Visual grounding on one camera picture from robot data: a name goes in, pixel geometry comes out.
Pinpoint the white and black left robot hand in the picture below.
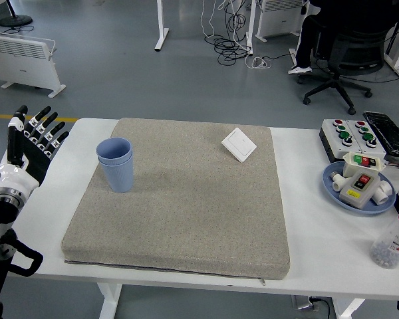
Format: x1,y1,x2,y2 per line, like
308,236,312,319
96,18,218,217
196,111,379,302
0,104,70,191

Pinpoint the blue ribbed plastic cup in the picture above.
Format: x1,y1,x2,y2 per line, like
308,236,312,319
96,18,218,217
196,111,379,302
95,137,133,165
98,151,135,193

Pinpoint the white push-button control box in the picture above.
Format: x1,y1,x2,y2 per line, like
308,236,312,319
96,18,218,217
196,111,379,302
318,118,363,163
347,118,386,160

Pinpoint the white panel heater, wide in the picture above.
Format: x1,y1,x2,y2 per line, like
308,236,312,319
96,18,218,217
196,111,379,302
0,32,67,99

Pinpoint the black round stand base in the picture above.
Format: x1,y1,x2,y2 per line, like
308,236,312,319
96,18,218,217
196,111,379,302
0,0,33,28

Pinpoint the white table leg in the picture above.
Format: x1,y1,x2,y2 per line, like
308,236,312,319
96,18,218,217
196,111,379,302
96,284,122,319
334,297,366,319

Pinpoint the grey-brown cushion mat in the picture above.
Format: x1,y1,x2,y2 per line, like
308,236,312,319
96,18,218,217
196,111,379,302
60,118,291,280

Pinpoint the white desk leg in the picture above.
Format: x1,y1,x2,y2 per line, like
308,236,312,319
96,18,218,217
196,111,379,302
244,0,256,56
154,0,170,52

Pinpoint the white panel heater, narrow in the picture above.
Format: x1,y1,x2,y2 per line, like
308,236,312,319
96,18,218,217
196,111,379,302
254,0,307,43

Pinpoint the person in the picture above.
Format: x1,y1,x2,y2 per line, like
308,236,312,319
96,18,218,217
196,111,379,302
287,0,399,76

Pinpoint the blue round plate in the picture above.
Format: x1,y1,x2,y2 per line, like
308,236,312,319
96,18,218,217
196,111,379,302
321,161,396,216

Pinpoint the small white pipe fitting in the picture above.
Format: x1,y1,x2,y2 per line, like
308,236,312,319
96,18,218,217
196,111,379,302
329,171,348,193

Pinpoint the black office chair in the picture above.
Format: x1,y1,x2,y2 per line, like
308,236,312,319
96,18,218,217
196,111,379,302
297,18,392,116

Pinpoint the large white pipe fitting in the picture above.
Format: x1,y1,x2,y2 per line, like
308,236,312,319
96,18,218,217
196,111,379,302
372,179,394,205

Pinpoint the black wrapped flat tray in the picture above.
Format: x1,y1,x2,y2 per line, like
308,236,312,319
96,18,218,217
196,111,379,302
362,110,399,156

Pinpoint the clear jar with red lid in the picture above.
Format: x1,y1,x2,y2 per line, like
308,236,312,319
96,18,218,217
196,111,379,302
368,205,399,269

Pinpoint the white wall switch plate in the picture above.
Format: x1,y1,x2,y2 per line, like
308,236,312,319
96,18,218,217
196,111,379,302
221,127,257,163

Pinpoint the black floor cable tangle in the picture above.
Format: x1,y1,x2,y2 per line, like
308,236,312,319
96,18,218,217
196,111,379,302
204,0,253,66

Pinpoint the white floor cable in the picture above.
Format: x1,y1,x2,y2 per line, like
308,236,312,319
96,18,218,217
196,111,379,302
199,0,272,70

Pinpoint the white switch with green red buttons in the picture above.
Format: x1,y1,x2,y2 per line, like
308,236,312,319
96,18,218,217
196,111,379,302
340,152,386,179

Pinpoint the grey switch with red black buttons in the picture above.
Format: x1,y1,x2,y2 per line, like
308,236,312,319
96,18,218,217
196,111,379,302
338,171,382,209

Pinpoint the white desk frame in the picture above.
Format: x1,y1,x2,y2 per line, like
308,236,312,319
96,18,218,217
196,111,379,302
382,0,399,84

